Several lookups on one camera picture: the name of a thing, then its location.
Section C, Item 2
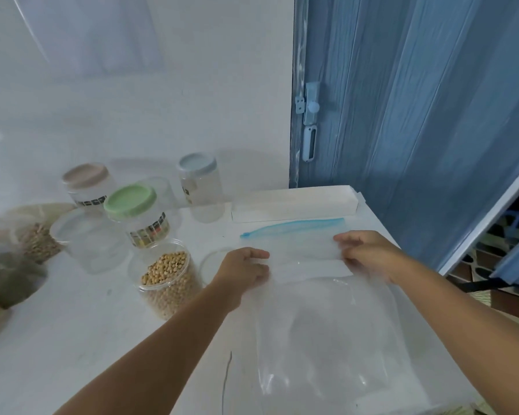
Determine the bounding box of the plastic bag of green beans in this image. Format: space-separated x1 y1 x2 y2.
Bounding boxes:
0 215 49 310

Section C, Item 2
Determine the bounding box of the heap of yellow soybeans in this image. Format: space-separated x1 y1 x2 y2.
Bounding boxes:
140 251 202 320

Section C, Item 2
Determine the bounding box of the person's right hand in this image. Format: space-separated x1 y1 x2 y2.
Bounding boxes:
332 231 406 284

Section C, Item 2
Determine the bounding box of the clear round jar lid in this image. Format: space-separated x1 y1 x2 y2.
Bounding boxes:
198 247 239 286

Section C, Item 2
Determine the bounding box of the long white cardboard box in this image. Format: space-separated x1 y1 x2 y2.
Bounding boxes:
231 185 360 223

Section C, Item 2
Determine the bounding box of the clear jar with grey-blue lid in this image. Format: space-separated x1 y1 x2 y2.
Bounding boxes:
177 153 224 223

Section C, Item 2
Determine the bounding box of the light blue door latch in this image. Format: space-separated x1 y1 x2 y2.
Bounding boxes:
294 81 321 163

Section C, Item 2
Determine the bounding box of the empty open clear jar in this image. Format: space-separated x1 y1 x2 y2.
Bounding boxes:
49 207 131 275

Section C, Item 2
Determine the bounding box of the clear jar with green lid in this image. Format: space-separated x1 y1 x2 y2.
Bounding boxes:
103 184 174 252

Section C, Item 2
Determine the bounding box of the person's left forearm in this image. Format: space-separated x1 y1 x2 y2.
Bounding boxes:
54 282 241 415

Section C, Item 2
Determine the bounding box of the plastic bag of brown grains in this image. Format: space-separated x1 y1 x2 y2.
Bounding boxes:
6 202 77 265

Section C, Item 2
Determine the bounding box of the clear blue-zip plastic bag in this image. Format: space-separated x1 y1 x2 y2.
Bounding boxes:
240 218 417 403

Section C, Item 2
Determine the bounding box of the open clear jar holding soybeans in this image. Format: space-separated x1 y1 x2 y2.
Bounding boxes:
127 238 205 321

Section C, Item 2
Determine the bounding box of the blue door leaf white-edged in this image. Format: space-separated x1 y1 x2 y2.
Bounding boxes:
439 154 519 291

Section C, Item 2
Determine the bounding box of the clear jar with beige lid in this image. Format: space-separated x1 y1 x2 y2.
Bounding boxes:
62 163 118 209

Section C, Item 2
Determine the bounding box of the blue folding door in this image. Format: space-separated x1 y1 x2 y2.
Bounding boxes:
289 0 519 273

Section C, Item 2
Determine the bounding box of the person's left hand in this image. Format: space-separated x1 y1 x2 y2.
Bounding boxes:
211 248 271 305

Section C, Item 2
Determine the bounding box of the person's right forearm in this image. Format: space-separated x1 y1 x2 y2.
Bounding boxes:
393 254 519 404

